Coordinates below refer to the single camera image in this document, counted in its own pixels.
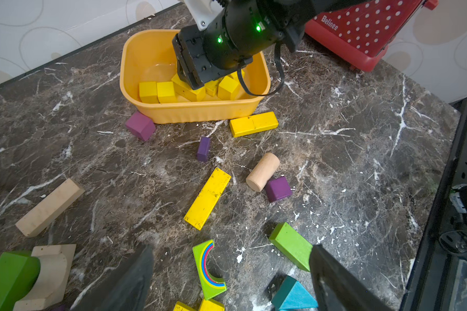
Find green block arch top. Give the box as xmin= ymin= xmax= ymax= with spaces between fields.
xmin=0 ymin=251 xmax=40 ymax=310

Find magenta cube near bowl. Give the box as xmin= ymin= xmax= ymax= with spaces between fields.
xmin=125 ymin=111 xmax=156 ymax=141

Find natural wood arch block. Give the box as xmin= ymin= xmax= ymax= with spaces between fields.
xmin=13 ymin=244 xmax=77 ymax=311

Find long yellow block pair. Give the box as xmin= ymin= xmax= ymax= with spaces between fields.
xmin=173 ymin=298 xmax=226 ymax=311

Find natural wood cylinder block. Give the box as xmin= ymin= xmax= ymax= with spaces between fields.
xmin=246 ymin=152 xmax=280 ymax=192

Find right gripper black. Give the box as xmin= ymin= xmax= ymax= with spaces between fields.
xmin=172 ymin=0 xmax=297 ymax=91

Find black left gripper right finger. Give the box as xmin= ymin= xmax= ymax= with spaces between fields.
xmin=309 ymin=244 xmax=390 ymax=310

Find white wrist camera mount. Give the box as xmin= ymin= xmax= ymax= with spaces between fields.
xmin=180 ymin=0 xmax=224 ymax=31

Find small yellow cube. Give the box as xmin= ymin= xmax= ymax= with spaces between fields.
xmin=217 ymin=76 xmax=241 ymax=101

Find purple block near bowl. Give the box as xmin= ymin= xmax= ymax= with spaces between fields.
xmin=197 ymin=137 xmax=211 ymax=162

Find yellow plastic bowl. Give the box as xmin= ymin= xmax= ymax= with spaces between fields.
xmin=120 ymin=29 xmax=262 ymax=124

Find green upright block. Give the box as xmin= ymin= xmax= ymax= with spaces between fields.
xmin=269 ymin=222 xmax=313 ymax=272

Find green rainbow arch block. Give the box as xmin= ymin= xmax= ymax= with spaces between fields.
xmin=193 ymin=240 xmax=227 ymax=300

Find natural wood flat block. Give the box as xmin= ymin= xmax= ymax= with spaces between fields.
xmin=16 ymin=179 xmax=85 ymax=237

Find purple cube block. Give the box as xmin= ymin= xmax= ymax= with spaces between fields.
xmin=265 ymin=176 xmax=293 ymax=203

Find small teal triangle block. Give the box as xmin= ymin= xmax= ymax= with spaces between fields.
xmin=271 ymin=276 xmax=319 ymax=310

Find yellow blocks near bowl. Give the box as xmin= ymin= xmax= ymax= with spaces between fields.
xmin=230 ymin=111 xmax=279 ymax=137

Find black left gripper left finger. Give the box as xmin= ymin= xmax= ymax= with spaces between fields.
xmin=72 ymin=244 xmax=154 ymax=310

